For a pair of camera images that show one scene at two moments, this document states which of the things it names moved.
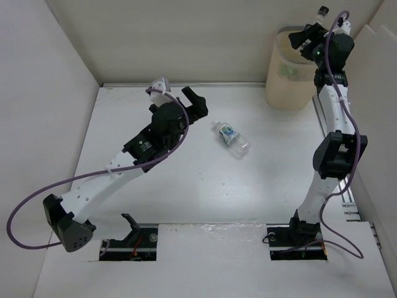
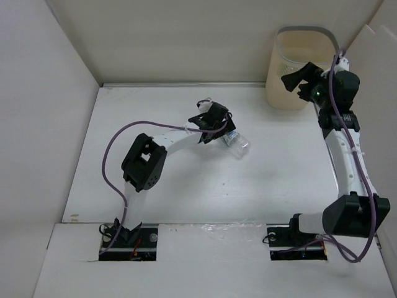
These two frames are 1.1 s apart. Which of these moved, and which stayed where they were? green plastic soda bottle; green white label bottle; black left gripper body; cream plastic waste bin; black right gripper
Moved: black left gripper body; black right gripper
Stayed: green white label bottle; green plastic soda bottle; cream plastic waste bin
